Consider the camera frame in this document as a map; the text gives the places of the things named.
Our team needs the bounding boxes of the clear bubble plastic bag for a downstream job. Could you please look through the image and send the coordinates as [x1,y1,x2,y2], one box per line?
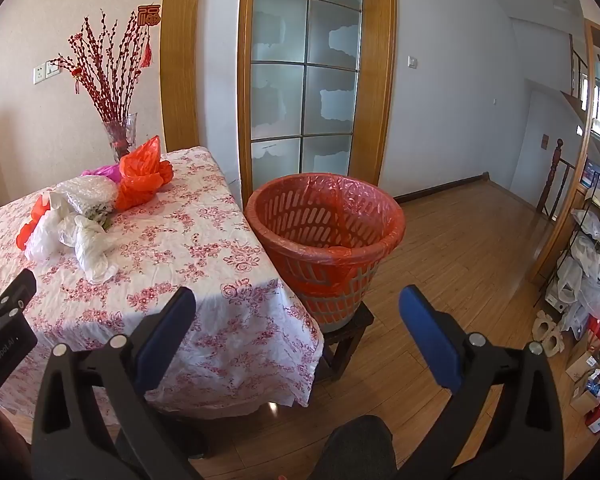
[54,176,120,216]

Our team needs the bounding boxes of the white plastic bag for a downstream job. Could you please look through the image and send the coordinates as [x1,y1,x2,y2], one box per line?
[24,192,81,261]
[72,215,118,283]

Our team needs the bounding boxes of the wooden room divider frame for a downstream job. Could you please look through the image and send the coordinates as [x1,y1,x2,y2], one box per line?
[526,16,600,283]

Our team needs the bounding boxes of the brown cardboard box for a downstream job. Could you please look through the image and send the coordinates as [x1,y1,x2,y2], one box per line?
[565,340,600,383]

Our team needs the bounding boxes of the pink plastic bag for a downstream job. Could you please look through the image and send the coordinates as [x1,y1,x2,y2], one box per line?
[81,162,126,183]

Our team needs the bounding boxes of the small orange-red plastic bag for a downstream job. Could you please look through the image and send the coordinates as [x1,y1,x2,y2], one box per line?
[17,192,51,250]

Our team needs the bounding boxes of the red knot wall ornament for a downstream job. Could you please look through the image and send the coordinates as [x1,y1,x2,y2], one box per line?
[137,4,162,68]

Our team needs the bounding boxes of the wooden door frame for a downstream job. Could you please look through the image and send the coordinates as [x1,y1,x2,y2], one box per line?
[160,0,398,206]

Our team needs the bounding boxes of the beige slipper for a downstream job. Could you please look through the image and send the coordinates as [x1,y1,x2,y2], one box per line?
[542,327,567,358]
[532,310,556,341]

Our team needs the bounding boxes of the clear glass vase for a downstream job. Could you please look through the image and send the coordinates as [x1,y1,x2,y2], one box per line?
[102,112,139,161]

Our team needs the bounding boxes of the large orange plastic bag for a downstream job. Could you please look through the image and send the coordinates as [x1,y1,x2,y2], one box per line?
[115,135,175,212]

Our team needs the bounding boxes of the wooden stair newel post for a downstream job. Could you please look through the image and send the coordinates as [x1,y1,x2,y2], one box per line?
[536,138,577,219]

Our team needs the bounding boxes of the black wire shelf rack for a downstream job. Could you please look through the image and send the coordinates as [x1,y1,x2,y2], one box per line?
[532,160,600,321]

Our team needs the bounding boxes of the red plastic bin liner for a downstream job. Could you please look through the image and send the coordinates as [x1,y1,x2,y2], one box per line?
[244,172,407,311]

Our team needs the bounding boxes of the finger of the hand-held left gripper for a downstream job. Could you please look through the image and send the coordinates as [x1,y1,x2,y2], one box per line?
[0,268,37,346]

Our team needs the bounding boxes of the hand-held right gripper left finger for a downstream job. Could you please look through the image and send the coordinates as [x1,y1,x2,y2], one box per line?
[31,286,201,480]

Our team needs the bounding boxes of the pink floral tablecloth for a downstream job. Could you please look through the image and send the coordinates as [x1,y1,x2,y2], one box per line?
[0,146,326,441]

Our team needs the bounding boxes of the white shopping bag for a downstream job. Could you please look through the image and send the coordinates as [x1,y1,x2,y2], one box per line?
[557,260,600,321]

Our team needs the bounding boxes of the dark wooden stool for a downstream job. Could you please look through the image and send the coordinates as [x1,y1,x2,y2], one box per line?
[312,305,376,386]

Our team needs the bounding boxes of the open cardboard box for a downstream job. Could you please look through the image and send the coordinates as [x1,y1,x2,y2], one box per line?
[570,375,600,416]

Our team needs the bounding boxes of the frosted glass door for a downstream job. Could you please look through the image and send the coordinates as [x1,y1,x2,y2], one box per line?
[250,0,365,178]

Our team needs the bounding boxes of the red berry branches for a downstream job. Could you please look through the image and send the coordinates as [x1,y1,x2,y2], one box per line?
[50,9,153,126]

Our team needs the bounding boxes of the orange slotted waste basket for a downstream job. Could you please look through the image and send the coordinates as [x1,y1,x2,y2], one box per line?
[244,172,407,332]

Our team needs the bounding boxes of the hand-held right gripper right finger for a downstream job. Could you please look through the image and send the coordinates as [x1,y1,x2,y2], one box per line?
[398,285,566,480]

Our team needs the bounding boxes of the person's grey trouser leg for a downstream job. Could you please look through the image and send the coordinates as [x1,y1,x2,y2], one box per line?
[307,415,398,480]

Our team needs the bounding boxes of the person's left forearm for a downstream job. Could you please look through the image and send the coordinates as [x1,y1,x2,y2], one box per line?
[0,405,31,480]

